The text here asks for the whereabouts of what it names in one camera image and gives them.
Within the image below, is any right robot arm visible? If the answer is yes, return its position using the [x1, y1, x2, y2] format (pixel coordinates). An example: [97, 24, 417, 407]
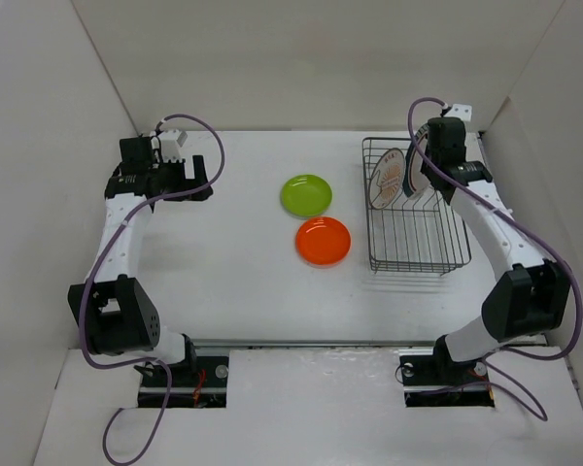
[415, 116, 570, 385]

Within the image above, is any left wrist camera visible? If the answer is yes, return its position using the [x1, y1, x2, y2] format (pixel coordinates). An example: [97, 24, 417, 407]
[150, 129, 188, 163]

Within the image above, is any teal rimmed white plate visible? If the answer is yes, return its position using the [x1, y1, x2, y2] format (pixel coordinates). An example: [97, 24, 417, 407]
[402, 124, 430, 199]

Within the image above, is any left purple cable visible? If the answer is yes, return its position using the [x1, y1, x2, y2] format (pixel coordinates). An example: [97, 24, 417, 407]
[78, 113, 226, 464]

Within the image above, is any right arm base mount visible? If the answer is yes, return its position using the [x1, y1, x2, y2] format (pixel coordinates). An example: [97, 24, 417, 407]
[395, 353, 495, 408]

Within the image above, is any grey wire dish rack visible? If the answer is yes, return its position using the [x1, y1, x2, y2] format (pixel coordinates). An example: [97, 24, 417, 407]
[361, 136, 472, 275]

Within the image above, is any orange sunburst pattern plate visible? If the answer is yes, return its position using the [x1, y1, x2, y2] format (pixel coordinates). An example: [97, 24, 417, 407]
[368, 148, 405, 210]

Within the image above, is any green plate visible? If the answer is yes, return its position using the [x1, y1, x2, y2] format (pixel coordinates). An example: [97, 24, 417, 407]
[280, 174, 333, 217]

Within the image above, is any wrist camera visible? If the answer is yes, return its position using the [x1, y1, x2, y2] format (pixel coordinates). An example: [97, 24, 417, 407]
[150, 129, 188, 163]
[441, 103, 473, 122]

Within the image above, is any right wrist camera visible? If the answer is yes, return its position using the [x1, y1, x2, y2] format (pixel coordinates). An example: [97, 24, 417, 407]
[441, 103, 473, 122]

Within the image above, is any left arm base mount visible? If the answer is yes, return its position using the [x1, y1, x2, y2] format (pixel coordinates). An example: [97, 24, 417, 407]
[135, 354, 229, 409]

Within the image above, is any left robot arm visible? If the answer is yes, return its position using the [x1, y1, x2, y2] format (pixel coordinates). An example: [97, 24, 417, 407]
[68, 130, 213, 385]

